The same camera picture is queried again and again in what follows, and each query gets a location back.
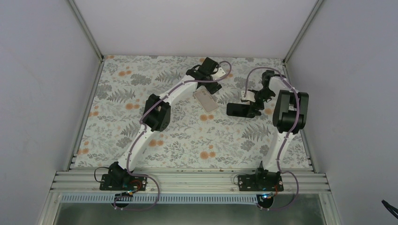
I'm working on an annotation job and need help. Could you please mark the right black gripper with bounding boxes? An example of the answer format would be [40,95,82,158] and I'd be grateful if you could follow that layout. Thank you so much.
[247,88,276,117]

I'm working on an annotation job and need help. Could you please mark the beige phone case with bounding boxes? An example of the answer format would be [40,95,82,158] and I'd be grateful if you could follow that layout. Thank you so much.
[193,87,218,113]

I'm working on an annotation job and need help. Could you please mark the black phone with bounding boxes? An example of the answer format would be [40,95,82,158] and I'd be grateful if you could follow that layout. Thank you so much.
[226,103,255,118]

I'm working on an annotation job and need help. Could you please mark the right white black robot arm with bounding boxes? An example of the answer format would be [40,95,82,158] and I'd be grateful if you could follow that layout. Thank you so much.
[243,67,309,174]

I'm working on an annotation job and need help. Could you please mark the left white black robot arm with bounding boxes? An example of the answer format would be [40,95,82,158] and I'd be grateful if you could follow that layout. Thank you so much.
[108,58,229,190]

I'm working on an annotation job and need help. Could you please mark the black object at edge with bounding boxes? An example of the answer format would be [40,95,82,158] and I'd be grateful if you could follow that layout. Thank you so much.
[381,200,398,219]

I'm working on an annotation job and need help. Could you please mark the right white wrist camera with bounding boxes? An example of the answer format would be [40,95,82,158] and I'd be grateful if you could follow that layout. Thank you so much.
[240,90,255,102]

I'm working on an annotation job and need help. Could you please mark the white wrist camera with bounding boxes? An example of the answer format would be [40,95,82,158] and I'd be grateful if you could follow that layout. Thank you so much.
[240,90,255,102]
[211,67,226,80]

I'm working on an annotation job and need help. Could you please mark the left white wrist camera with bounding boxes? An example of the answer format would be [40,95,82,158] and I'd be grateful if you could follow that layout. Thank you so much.
[211,67,226,80]

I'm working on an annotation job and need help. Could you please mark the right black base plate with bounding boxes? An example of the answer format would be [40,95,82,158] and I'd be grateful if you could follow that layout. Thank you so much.
[237,174,284,192]

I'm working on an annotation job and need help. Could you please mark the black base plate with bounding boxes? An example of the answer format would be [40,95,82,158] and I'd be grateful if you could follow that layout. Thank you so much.
[99,174,147,192]
[237,174,284,192]

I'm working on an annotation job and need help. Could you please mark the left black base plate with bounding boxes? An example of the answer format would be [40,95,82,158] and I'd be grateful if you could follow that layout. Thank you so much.
[99,174,147,192]

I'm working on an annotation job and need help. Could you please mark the aluminium rail frame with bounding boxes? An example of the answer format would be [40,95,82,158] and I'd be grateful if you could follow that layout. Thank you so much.
[38,168,341,225]

